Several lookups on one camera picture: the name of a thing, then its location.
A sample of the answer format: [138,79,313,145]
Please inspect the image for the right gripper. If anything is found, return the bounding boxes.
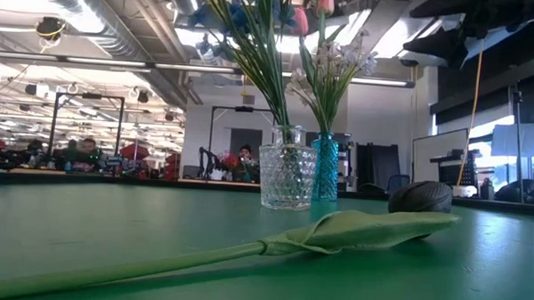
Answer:
[400,12,534,74]

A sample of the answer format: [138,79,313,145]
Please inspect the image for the blue ribbed glass vase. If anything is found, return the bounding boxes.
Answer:
[308,131,342,202]

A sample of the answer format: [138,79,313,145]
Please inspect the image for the blue artificial flower bunch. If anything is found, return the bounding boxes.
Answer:
[182,0,295,127]
[245,0,300,128]

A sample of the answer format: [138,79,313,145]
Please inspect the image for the clear textured glass vase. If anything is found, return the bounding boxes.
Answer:
[256,123,320,212]

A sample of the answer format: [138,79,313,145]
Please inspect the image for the whiteboard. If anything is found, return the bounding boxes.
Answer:
[410,126,470,185]

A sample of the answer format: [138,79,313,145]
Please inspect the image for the white paper sheet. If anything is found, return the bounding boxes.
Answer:
[490,120,534,158]

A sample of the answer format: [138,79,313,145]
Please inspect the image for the black perforated rack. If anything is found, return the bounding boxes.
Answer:
[428,147,484,188]

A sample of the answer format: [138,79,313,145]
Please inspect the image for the black upright panels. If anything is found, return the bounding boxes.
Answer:
[354,142,402,191]

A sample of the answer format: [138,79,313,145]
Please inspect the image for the blue office chair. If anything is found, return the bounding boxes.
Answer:
[384,173,412,196]

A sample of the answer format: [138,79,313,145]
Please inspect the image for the dark bottle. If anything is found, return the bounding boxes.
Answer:
[479,177,497,202]

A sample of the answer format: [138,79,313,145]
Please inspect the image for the black bag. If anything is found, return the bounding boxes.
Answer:
[494,177,534,205]

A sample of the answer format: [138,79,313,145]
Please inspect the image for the green artificial tulip stem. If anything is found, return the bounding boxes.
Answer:
[0,166,463,300]

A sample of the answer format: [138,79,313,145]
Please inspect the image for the grey door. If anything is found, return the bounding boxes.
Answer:
[228,127,264,177]

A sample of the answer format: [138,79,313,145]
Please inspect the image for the person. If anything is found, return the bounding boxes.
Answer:
[24,139,45,168]
[232,142,263,182]
[72,137,104,172]

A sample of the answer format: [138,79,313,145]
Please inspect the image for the red fabric cover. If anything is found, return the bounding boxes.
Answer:
[119,143,151,163]

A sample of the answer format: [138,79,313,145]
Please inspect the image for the black round ceiling device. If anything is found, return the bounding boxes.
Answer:
[34,15,68,43]

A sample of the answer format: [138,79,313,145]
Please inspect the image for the yellow hanging cable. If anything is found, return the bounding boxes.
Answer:
[456,39,484,188]

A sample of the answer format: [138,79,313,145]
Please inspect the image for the black metal frame stand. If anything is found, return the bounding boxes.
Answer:
[48,91,126,158]
[206,103,279,169]

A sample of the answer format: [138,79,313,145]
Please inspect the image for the silver round ventilation duct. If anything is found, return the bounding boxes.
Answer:
[21,0,198,109]

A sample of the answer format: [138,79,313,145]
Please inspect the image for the black table edge rail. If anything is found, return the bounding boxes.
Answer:
[0,170,534,218]

